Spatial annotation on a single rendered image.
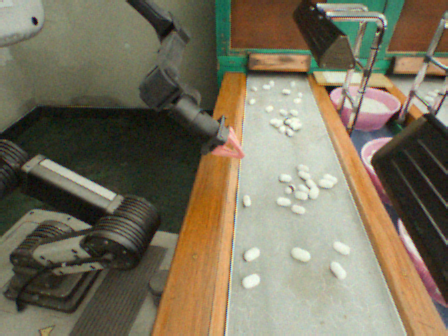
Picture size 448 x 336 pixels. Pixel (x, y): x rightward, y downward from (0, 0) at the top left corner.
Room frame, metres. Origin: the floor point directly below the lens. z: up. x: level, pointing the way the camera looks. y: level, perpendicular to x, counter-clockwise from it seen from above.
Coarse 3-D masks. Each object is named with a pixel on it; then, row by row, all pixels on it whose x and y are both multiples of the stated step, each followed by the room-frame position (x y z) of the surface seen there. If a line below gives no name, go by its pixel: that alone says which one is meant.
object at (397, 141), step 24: (432, 120) 0.25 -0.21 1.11; (384, 144) 0.27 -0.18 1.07; (408, 144) 0.24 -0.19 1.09; (432, 144) 0.22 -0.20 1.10; (384, 168) 0.24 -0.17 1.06; (408, 168) 0.22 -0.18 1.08; (432, 168) 0.20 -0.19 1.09; (408, 192) 0.19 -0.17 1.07; (432, 192) 0.18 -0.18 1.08; (408, 216) 0.17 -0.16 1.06; (432, 216) 0.16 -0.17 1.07; (432, 240) 0.14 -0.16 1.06; (432, 264) 0.13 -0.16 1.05
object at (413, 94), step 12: (444, 24) 0.95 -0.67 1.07; (432, 48) 0.95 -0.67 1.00; (432, 60) 0.92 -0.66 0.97; (420, 72) 0.95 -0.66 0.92; (444, 72) 0.84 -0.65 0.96; (420, 84) 0.95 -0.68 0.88; (444, 84) 0.81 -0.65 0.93; (408, 96) 0.96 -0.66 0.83; (420, 96) 0.91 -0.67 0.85; (444, 96) 0.80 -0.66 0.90; (408, 108) 0.95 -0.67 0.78; (432, 108) 0.81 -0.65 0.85; (396, 120) 0.98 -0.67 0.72; (396, 132) 0.94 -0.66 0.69
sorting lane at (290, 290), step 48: (288, 96) 1.16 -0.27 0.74; (288, 144) 0.77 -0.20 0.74; (240, 192) 0.54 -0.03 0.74; (336, 192) 0.54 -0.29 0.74; (240, 240) 0.38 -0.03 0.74; (288, 240) 0.38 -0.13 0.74; (336, 240) 0.38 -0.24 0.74; (240, 288) 0.27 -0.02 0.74; (288, 288) 0.27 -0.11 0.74; (336, 288) 0.27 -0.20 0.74; (384, 288) 0.27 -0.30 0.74
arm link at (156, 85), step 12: (168, 36) 0.90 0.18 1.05; (180, 36) 0.90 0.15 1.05; (168, 48) 0.75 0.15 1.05; (180, 48) 0.84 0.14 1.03; (156, 60) 0.68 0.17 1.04; (168, 60) 0.66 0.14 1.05; (180, 60) 0.75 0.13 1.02; (156, 72) 0.56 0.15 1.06; (144, 84) 0.55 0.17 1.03; (156, 84) 0.54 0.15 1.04; (168, 84) 0.54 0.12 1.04; (144, 96) 0.54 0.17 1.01; (156, 96) 0.54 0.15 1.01; (168, 96) 0.56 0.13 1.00
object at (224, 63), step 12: (216, 60) 1.43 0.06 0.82; (228, 60) 1.42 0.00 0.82; (240, 60) 1.41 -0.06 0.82; (312, 60) 1.38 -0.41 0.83; (360, 60) 1.36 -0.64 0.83; (384, 60) 1.36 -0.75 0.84; (252, 72) 1.47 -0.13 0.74; (264, 72) 1.47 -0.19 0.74; (276, 72) 1.47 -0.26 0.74; (288, 72) 1.47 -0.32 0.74; (300, 72) 1.47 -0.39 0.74; (312, 72) 1.39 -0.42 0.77; (360, 72) 1.37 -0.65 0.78; (372, 72) 1.36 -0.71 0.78; (384, 72) 1.36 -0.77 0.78
